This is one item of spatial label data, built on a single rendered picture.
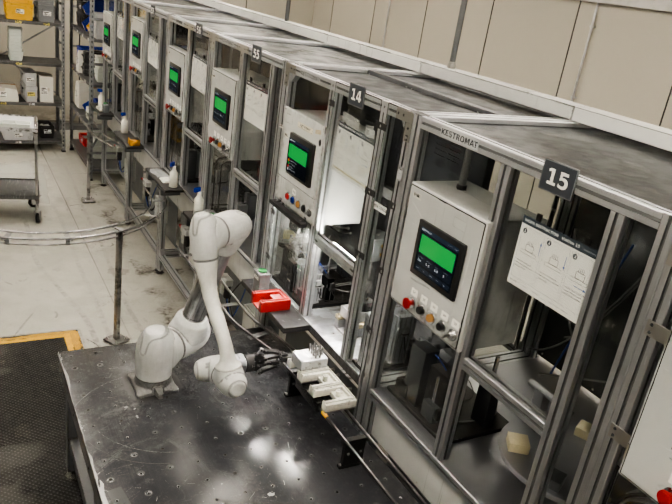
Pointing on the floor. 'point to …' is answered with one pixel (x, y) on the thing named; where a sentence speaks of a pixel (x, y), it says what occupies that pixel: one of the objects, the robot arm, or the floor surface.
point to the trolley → (19, 189)
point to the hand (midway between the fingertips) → (287, 356)
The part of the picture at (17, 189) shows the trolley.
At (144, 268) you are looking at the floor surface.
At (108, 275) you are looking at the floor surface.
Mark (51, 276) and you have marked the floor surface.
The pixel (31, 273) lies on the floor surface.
